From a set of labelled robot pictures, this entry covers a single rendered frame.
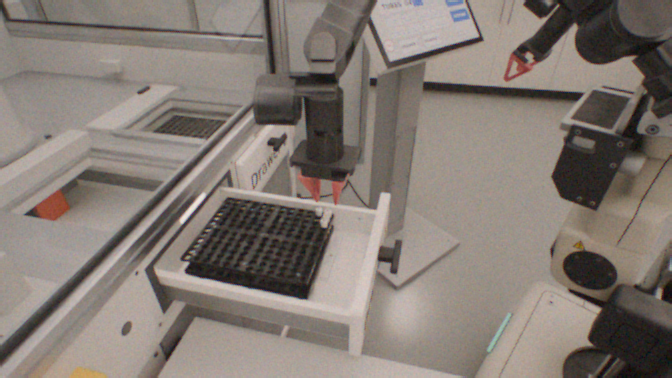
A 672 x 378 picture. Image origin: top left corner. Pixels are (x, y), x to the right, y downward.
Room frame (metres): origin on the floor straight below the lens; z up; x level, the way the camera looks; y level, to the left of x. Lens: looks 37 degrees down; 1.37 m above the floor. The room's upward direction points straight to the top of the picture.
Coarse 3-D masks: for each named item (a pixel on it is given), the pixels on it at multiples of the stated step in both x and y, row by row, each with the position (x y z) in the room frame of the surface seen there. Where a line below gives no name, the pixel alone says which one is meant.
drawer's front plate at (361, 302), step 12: (384, 204) 0.57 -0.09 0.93; (384, 216) 0.53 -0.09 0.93; (372, 228) 0.50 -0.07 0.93; (384, 228) 0.54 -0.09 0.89; (372, 240) 0.47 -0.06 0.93; (372, 252) 0.44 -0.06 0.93; (372, 264) 0.42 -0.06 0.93; (360, 276) 0.39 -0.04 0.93; (372, 276) 0.41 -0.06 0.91; (360, 288) 0.37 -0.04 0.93; (360, 300) 0.35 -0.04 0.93; (360, 312) 0.33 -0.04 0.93; (360, 324) 0.32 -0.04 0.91; (360, 336) 0.32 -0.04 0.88; (360, 348) 0.33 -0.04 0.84
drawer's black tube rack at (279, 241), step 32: (224, 224) 0.58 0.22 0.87; (256, 224) 0.54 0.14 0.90; (288, 224) 0.54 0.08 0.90; (192, 256) 0.46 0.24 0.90; (224, 256) 0.46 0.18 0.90; (256, 256) 0.49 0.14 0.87; (288, 256) 0.49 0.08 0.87; (320, 256) 0.49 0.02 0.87; (256, 288) 0.42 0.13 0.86; (288, 288) 0.42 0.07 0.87
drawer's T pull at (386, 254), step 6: (396, 240) 0.49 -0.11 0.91; (396, 246) 0.47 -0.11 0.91; (384, 252) 0.46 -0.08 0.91; (390, 252) 0.46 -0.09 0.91; (396, 252) 0.46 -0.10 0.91; (378, 258) 0.45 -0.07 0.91; (384, 258) 0.45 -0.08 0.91; (390, 258) 0.45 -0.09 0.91; (396, 258) 0.44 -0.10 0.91; (396, 264) 0.43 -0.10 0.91; (390, 270) 0.42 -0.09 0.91; (396, 270) 0.42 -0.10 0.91
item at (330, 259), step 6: (336, 240) 0.55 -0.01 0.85; (336, 246) 0.54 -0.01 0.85; (330, 252) 0.52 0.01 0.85; (336, 252) 0.52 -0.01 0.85; (330, 258) 0.51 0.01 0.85; (324, 264) 0.49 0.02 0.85; (330, 264) 0.49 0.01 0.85; (324, 270) 0.48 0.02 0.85; (330, 270) 0.48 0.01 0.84; (324, 276) 0.46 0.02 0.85
